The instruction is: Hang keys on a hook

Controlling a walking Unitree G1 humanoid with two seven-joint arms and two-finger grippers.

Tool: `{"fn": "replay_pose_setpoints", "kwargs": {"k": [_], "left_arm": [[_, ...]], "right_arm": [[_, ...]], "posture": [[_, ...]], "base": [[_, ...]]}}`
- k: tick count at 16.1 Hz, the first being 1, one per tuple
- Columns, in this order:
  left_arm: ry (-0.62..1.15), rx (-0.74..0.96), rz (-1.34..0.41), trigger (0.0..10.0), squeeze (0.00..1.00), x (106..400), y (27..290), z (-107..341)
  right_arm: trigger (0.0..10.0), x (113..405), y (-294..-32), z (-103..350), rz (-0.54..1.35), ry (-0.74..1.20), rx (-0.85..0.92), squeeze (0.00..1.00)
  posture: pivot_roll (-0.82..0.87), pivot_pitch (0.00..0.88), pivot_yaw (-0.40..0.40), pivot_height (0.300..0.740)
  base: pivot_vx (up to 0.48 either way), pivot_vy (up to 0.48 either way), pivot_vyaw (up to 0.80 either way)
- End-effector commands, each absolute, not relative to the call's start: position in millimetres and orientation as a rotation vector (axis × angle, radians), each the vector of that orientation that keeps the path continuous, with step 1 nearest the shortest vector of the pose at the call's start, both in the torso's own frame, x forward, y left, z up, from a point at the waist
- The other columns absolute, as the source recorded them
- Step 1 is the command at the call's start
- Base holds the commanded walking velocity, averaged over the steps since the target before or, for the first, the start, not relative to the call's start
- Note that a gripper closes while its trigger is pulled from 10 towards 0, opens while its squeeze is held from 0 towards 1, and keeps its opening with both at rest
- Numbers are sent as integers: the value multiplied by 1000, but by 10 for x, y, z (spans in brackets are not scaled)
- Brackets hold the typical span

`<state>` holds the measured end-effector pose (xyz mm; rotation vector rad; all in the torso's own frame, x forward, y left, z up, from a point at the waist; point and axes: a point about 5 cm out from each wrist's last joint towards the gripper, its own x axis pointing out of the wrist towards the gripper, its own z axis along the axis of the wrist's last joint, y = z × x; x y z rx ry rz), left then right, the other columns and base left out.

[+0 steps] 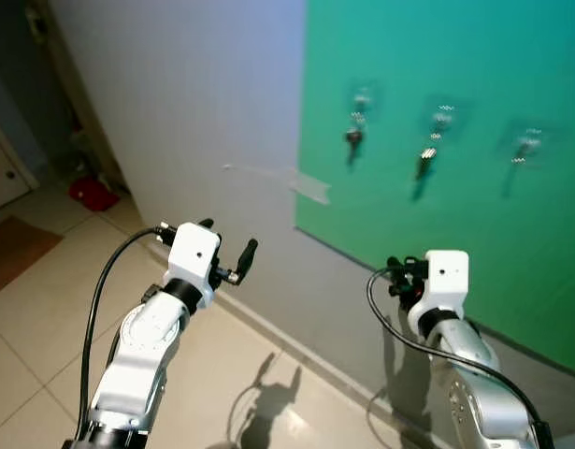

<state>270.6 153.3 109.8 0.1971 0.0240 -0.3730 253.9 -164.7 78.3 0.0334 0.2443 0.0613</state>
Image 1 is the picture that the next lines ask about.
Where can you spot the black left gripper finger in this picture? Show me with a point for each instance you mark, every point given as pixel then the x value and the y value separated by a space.
pixel 206 224
pixel 248 254

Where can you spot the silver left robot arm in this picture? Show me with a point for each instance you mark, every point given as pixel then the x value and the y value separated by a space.
pixel 137 355

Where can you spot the clear tape strip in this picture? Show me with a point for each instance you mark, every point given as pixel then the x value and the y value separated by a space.
pixel 310 187

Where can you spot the red cloth item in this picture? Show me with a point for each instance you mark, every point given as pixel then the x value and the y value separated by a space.
pixel 93 193

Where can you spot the brown floor mat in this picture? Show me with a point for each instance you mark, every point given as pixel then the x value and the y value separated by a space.
pixel 14 253

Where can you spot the white door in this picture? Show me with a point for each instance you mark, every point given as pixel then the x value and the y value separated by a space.
pixel 5 173

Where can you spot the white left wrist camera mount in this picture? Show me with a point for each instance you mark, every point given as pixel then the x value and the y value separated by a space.
pixel 192 251

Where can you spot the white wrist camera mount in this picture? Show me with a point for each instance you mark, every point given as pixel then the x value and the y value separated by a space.
pixel 192 251
pixel 446 276

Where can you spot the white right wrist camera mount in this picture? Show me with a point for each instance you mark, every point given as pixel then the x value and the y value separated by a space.
pixel 446 276

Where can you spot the green wall board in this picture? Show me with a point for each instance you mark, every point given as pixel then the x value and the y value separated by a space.
pixel 455 234

